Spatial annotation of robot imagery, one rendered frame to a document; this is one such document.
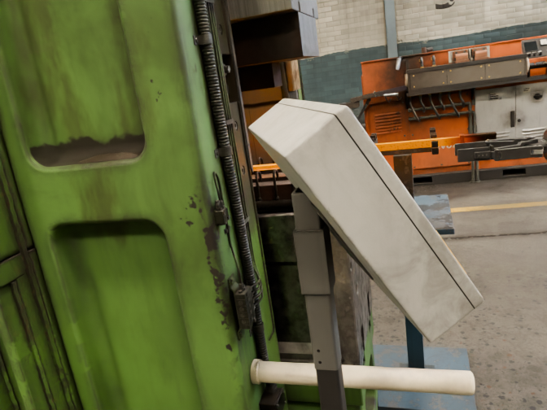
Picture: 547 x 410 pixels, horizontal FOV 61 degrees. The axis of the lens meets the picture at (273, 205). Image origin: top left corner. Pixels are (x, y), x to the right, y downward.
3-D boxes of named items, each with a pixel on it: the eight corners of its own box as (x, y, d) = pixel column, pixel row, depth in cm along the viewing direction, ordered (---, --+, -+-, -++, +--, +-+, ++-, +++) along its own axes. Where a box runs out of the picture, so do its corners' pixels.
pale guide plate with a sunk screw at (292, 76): (300, 89, 152) (294, 34, 147) (294, 90, 144) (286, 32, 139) (294, 89, 152) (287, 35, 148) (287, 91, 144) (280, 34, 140)
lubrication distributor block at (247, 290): (262, 326, 99) (252, 268, 95) (253, 342, 93) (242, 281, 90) (247, 326, 100) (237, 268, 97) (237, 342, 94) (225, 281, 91)
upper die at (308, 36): (319, 56, 122) (315, 18, 120) (303, 56, 104) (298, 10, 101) (177, 78, 135) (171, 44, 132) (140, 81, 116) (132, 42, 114)
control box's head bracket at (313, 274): (379, 264, 74) (372, 181, 70) (374, 306, 61) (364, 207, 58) (312, 266, 77) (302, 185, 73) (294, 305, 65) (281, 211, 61)
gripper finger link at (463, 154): (489, 159, 108) (490, 159, 107) (457, 161, 110) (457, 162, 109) (489, 146, 107) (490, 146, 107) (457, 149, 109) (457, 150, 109)
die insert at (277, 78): (282, 85, 123) (279, 62, 122) (274, 87, 116) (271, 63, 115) (181, 99, 132) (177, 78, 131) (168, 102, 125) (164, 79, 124)
